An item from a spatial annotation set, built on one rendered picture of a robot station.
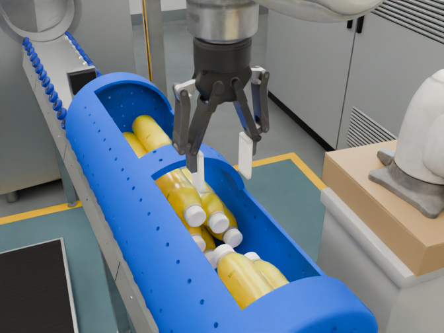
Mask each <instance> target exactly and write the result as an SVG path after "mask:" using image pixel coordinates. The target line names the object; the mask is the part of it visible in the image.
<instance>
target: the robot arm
mask: <svg viewBox="0 0 444 333"><path fill-rule="evenodd" d="M383 1H384V0H186V20H187V30H188V32H189V33H190V34H191V35H192V36H194V37H193V48H194V67H195V69H194V74H193V75H192V80H190V81H188V82H185V83H182V84H180V83H178V82H176V83H174V84H173V85H172V89H173V92H174V96H175V99H176V100H175V108H174V124H173V133H172V146H173V147H174V149H175V150H176V151H177V153H178V154H179V155H185V154H186V167H187V169H188V170H189V171H190V173H191V174H192V184H193V185H194V187H195V188H196V190H197V191H198V192H199V193H200V194H202V193H204V154H203V153H202V152H201V151H200V146H201V144H202V141H203V138H204V135H205V132H206V129H207V126H208V124H209V121H210V118H211V115H212V114H213V113H214V112H215V110H216V108H217V105H219V104H222V103H224V102H233V104H234V107H235V110H236V111H237V114H238V117H239V119H240V122H241V124H242V127H243V129H244V131H245V132H246V134H245V133H244V132H240V133H239V171H240V172H241V174H242V175H243V176H244V177H245V178H246V179H247V180H248V179H251V172H252V156H254V155H255V154H256V146H257V142H259V141H260V140H261V138H262V136H261V135H260V134H261V133H263V132H264V133H267V132H268V131H269V129H270V123H269V114H268V94H267V85H268V80H269V77H270V73H269V72H268V71H266V70H265V69H263V68H261V67H260V66H256V67H255V68H250V62H251V53H252V37H251V36H253V35H254V34H255V33H256V32H257V30H258V14H259V5H261V6H263V7H266V8H268V9H271V10H273V11H275V12H277V13H281V14H283V15H286V16H289V17H292V18H295V19H299V20H305V21H309V22H319V23H333V22H344V21H347V20H352V19H356V18H358V17H361V16H363V15H366V14H367V13H370V12H371V11H373V10H374V9H376V8H377V7H378V6H379V5H380V4H381V3H382V2H383ZM249 80H250V82H251V91H252V105H253V112H254V119H253V117H252V114H251V112H250V109H249V107H248V104H247V102H248V101H247V98H246V95H245V93H244V90H243V89H244V88H245V86H246V84H247V83H248V81H249ZM195 89H197V90H198V91H199V92H200V93H199V95H198V99H197V107H196V111H195V113H194V116H193V118H192V122H191V124H190V128H189V123H190V110H191V103H190V100H192V99H193V91H194V90H195ZM377 158H378V159H379V160H380V161H382V162H383V163H384V164H385V165H386V167H384V168H380V169H375V170H371V171H370V172H369V175H368V179H369V180H370V181H372V182H375V183H377V184H379V185H381V186H383V187H384V188H386V189H387V190H389V191H390V192H392V193H393V194H395V195H397V196H398V197H399V198H401V199H403V200H404V201H406V202H408V203H409V204H410V205H412V206H414V207H415V208H416V209H418V210H419V211H420V212H421V213H422V214H423V215H424V216H426V217H428V218H430V219H436V218H438V216H439V214H440V213H441V212H443V211H444V69H441V70H439V71H437V72H436V73H435V74H433V75H432V76H431V77H429V78H427V79H426V80H425V81H424V82H423V84H422V85H421V86H420V88H419V89H418V90H417V92H416V93H415V95H414V96H413V98H412V100H411V102H410V104H409V106H408V109H407V111H406V114H405V116H404V119H403V122H402V125H401V129H400V133H399V135H398V141H397V144H396V151H391V150H389V149H386V148H381V149H380V150H379V151H377Z"/></svg>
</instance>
